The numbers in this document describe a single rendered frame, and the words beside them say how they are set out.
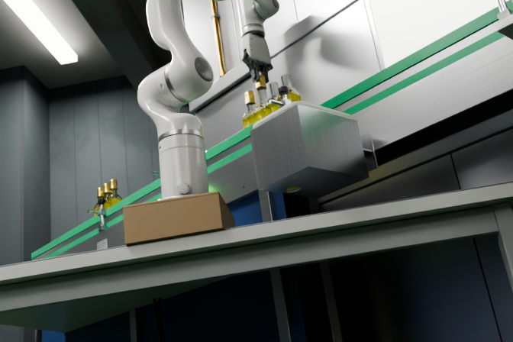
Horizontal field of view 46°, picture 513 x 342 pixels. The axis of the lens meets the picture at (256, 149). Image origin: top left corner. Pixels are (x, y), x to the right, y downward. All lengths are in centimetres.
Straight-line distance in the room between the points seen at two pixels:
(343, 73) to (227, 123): 62
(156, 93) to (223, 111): 79
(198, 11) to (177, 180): 134
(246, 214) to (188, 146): 35
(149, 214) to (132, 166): 319
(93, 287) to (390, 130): 82
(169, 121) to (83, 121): 336
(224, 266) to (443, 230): 50
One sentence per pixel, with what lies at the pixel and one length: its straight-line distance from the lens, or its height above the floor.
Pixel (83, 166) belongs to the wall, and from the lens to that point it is 476.
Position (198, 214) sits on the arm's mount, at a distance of 140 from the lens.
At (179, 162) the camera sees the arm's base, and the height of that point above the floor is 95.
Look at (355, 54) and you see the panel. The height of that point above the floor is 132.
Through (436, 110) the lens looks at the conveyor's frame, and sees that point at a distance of 150.
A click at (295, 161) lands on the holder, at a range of 137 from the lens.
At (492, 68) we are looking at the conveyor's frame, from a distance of 145.
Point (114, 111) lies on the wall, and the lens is 484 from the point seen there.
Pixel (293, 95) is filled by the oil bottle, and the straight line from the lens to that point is 189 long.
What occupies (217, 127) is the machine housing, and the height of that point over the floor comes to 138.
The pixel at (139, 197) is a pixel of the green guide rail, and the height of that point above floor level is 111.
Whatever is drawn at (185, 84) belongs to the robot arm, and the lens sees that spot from 159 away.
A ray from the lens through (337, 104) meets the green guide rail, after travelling 171.
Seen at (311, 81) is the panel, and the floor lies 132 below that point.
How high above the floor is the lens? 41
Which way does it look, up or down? 21 degrees up
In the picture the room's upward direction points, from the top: 8 degrees counter-clockwise
